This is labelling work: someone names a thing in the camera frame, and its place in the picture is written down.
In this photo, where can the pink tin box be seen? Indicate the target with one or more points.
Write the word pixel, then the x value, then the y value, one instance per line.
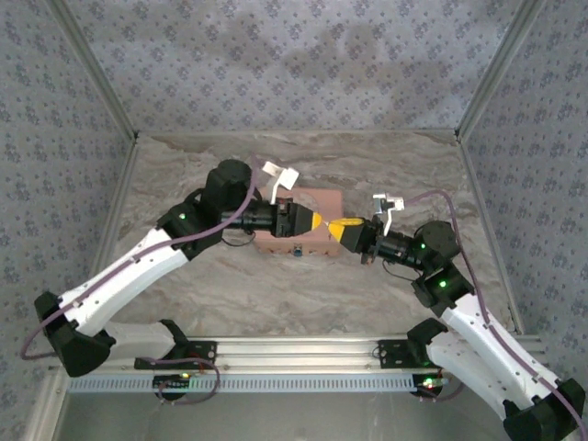
pixel 321 197

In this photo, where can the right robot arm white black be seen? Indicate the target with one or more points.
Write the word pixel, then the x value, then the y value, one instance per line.
pixel 482 363

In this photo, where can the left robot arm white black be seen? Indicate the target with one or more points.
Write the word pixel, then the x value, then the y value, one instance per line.
pixel 119 280

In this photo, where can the black controller board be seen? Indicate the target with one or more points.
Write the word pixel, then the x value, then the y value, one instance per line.
pixel 172 383
pixel 429 385

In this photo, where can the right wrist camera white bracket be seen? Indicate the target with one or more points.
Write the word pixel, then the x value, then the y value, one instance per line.
pixel 388 204

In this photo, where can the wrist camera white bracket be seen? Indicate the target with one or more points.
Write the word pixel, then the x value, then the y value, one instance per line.
pixel 388 204
pixel 282 177

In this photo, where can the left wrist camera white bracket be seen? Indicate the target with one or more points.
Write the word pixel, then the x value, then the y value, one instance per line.
pixel 282 177

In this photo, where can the aluminium table end rail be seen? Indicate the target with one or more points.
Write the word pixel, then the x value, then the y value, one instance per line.
pixel 298 132

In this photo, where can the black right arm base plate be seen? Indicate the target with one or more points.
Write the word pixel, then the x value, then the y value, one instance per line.
pixel 390 353

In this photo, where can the aluminium cross rail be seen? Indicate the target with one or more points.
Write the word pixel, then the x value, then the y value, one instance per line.
pixel 294 353

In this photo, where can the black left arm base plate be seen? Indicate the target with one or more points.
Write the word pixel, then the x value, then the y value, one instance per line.
pixel 204 351

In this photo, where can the aluminium frame post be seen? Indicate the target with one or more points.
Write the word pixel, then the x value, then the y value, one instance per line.
pixel 46 409
pixel 500 69
pixel 96 69

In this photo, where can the aluminium lower frame post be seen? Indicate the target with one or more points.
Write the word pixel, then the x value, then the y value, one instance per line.
pixel 46 409

